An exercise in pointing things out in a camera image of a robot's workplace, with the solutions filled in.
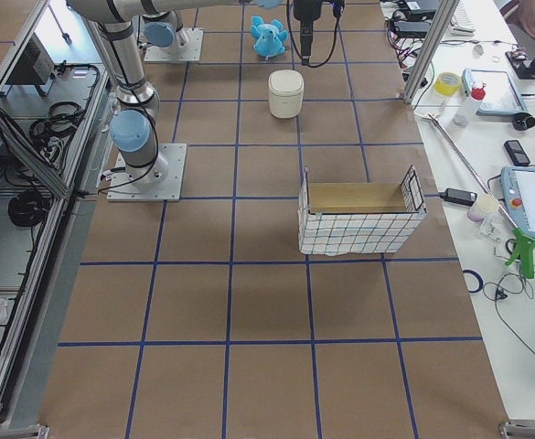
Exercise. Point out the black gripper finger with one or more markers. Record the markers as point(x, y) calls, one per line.
point(306, 40)

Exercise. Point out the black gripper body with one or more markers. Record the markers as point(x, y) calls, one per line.
point(304, 10)

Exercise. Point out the cream small trash can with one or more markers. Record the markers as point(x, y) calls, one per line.
point(285, 93)

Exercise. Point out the blue plush elephant toy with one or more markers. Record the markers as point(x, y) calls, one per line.
point(269, 37)

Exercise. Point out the yellow tape roll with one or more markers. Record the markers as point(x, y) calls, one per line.
point(447, 84)

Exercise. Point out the white bottle red cap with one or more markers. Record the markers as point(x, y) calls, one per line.
point(468, 109)

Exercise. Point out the white grid fabric storage box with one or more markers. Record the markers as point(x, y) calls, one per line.
point(362, 218)

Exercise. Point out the far teach pendant tablet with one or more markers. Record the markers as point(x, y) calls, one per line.
point(502, 95)

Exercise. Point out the teach pendant tablet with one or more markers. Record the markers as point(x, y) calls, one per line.
point(502, 95)
point(518, 188)

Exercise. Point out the black power adapter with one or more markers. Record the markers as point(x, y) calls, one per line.
point(458, 196)

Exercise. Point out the black tape roll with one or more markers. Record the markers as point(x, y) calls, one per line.
point(523, 121)

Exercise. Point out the black mobile phone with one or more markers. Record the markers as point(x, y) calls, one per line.
point(516, 153)

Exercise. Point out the white plastic cup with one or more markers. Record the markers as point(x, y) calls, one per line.
point(484, 206)

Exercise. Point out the grey electronics box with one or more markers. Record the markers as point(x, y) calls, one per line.
point(34, 67)

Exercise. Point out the near teach pendant tablet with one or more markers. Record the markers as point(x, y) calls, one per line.
point(518, 188)

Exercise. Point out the blue tape roll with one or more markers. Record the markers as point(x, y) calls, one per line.
point(474, 281)

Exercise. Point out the aluminium frame post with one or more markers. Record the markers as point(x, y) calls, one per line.
point(440, 23)

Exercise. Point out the green handled reacher grabber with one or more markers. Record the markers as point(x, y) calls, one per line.
point(523, 252)

